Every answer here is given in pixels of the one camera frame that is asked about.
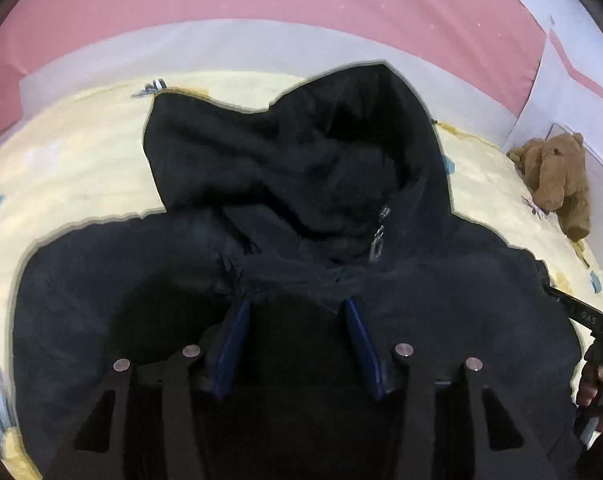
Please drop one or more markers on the black hooded jacket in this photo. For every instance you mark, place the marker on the black hooded jacket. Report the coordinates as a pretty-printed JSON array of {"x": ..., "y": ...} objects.
[{"x": 281, "y": 160}]

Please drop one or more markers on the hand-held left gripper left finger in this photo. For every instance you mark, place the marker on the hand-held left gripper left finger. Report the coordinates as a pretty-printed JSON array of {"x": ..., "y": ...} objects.
[{"x": 235, "y": 345}]

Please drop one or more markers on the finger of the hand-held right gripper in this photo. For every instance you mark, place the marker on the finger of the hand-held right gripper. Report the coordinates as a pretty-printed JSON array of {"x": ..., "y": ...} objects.
[{"x": 581, "y": 316}]

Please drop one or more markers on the person's right hand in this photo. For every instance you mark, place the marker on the person's right hand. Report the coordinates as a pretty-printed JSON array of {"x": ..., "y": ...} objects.
[{"x": 599, "y": 390}]

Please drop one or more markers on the brown plush dog toy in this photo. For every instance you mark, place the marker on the brown plush dog toy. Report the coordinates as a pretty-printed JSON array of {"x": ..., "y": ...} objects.
[{"x": 556, "y": 180}]

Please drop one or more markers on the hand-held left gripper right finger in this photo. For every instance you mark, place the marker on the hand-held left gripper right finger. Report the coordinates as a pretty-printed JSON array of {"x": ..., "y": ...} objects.
[{"x": 361, "y": 345}]

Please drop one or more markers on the yellow pineapple print bed sheet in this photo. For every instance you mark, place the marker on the yellow pineapple print bed sheet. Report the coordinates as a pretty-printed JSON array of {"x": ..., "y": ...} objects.
[{"x": 81, "y": 160}]

